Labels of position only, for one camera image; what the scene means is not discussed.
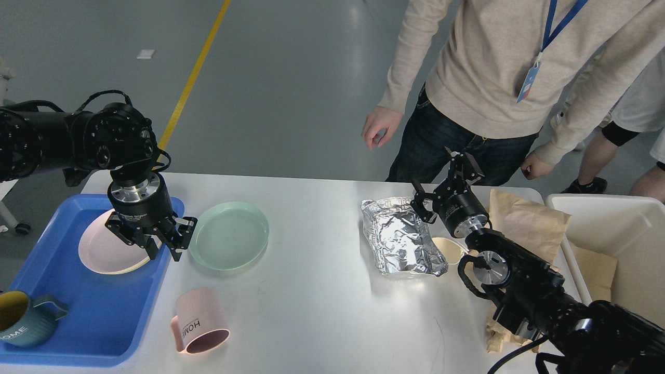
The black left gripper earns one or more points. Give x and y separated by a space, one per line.
144 209

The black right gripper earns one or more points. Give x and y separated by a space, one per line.
460 210

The green plate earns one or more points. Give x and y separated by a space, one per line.
229 236

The pink ribbed mug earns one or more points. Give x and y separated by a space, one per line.
198 325

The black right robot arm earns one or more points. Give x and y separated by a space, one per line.
528 293

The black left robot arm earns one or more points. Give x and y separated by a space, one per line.
37 136

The pink plate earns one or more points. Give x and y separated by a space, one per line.
101 251

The crumpled aluminium foil bag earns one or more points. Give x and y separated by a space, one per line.
400 240

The small cream cup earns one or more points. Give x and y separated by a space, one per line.
450 249

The blue plastic tray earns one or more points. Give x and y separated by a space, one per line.
107 313

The brown paper bag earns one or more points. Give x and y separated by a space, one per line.
532 225

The person in beige sweater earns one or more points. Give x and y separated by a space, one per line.
520 83

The blue mug yellow inside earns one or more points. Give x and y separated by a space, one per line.
27 321

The white side table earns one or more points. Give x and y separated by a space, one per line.
21 228

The crumpled brown paper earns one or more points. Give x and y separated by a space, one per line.
497 335

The brown paper in bin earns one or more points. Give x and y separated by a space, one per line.
597 270

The white plastic bin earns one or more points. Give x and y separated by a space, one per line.
627 228

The person in black shorts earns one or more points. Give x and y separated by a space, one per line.
639 110

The white chair base left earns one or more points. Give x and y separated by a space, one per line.
7 73

